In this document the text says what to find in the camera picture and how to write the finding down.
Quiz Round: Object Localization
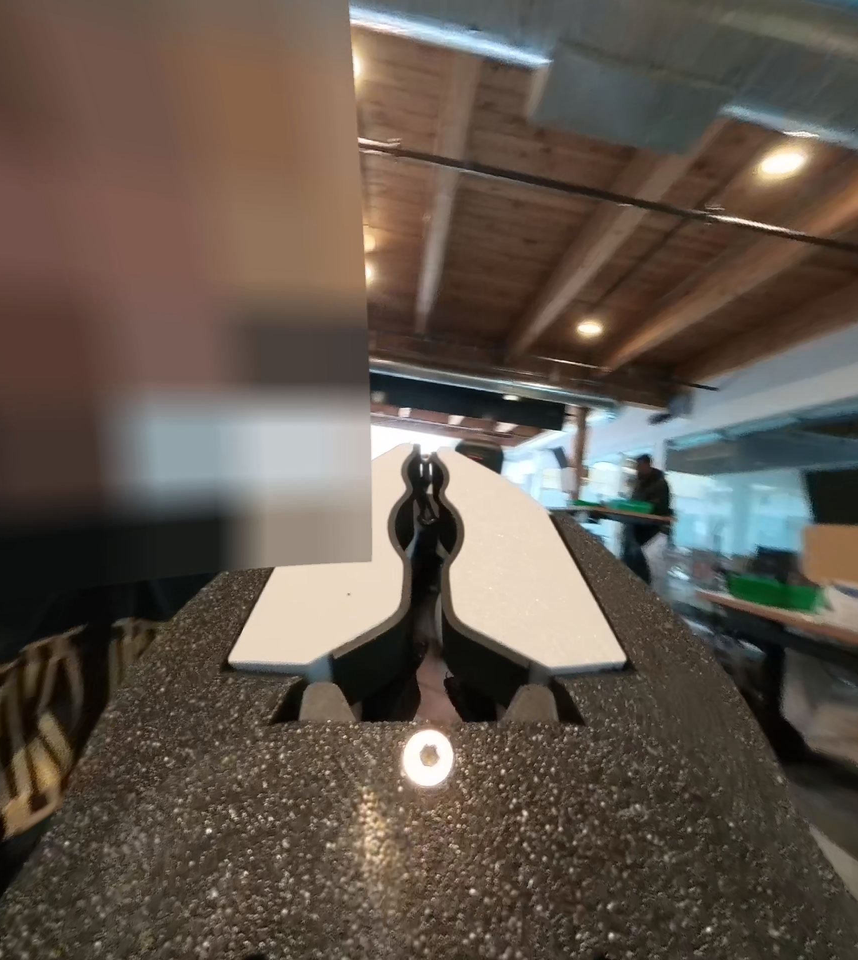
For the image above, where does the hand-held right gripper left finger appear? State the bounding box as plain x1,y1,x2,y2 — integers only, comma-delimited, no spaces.
228,442,417,675

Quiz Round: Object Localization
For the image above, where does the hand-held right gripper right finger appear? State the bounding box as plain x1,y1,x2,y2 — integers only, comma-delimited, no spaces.
435,447,630,683

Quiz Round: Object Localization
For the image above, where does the wooden desk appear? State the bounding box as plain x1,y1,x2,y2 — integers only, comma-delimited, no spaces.
695,585,858,759

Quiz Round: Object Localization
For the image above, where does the green plastic bin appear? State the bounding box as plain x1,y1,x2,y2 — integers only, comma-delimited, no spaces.
570,497,660,516
723,568,828,614

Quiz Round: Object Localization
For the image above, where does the wooden table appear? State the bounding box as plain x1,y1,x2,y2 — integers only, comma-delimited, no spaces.
549,504,676,528

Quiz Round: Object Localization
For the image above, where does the black tan patterned cloth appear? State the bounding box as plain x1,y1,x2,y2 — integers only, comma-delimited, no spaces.
0,615,164,845

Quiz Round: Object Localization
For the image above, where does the cardboard box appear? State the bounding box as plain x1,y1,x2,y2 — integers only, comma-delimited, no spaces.
802,523,858,595

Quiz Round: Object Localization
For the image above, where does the dark monitor screen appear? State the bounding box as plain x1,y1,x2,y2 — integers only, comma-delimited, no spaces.
804,465,858,528

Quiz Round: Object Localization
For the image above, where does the black ceiling pipe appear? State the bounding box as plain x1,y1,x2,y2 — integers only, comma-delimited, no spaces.
358,138,858,265

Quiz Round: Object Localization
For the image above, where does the silver ventilation duct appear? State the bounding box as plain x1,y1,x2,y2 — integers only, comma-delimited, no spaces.
350,0,858,155
369,355,619,410

